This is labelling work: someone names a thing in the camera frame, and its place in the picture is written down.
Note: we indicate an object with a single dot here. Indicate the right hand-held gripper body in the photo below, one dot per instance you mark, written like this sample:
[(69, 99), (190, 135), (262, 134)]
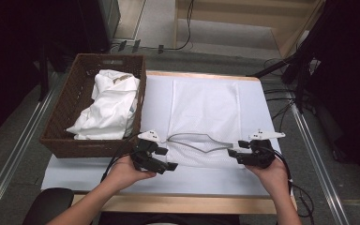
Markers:
[(259, 154)]

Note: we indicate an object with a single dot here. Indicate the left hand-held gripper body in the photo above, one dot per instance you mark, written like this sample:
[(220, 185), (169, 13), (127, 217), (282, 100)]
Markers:
[(143, 156)]

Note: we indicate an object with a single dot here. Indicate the white mesh laundry bag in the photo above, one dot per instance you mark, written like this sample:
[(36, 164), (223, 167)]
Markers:
[(204, 109)]

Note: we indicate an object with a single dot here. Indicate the white garment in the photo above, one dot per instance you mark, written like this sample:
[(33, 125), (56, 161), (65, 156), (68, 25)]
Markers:
[(111, 106)]

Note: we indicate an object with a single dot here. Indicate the brown wicker basket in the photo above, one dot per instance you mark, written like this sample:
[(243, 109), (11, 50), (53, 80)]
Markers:
[(72, 106)]

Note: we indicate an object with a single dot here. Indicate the person's left hand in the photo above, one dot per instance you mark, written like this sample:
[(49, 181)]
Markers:
[(123, 175)]

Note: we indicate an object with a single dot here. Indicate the person's right hand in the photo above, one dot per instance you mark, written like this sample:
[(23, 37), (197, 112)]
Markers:
[(275, 178)]

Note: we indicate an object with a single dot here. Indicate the wooden table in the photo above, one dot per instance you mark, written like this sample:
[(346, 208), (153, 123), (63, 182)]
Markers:
[(184, 204)]

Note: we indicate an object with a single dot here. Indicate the white table mat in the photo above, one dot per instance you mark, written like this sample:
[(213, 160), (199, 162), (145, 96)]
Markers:
[(159, 103)]

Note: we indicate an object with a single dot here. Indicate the person's dark clothing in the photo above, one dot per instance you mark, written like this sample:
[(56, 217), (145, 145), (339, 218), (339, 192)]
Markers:
[(168, 219)]

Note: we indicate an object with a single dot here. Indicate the black stand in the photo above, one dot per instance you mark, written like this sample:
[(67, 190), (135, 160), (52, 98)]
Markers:
[(293, 67)]

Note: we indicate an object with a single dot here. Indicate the small black plug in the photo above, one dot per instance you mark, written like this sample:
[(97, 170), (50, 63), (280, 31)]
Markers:
[(161, 48)]

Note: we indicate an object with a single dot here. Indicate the black power adapter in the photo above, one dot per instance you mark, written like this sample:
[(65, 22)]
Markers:
[(136, 45), (122, 45)]

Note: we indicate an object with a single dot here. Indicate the dark curtain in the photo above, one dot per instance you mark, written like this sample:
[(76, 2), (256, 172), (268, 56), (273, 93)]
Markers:
[(350, 78), (12, 47)]

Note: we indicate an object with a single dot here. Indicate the grey cabinet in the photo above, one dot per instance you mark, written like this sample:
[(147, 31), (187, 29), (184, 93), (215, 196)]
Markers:
[(110, 17)]

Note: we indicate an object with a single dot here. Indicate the metal floor rail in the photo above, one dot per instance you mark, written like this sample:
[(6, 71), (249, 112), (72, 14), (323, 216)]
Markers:
[(318, 162), (15, 146)]

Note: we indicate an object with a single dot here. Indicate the light wooden frame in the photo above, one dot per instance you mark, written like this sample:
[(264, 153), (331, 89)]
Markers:
[(296, 28)]

